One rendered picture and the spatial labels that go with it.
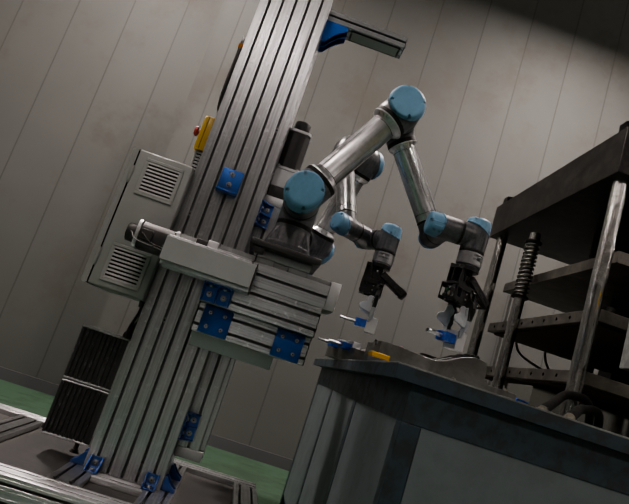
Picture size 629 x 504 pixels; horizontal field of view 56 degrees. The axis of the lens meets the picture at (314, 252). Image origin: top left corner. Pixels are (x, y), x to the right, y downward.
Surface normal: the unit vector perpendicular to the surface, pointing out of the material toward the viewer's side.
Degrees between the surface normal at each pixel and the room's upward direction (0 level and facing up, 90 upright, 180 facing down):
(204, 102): 90
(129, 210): 90
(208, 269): 90
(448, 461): 90
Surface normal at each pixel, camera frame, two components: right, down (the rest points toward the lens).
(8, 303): 0.11, -0.16
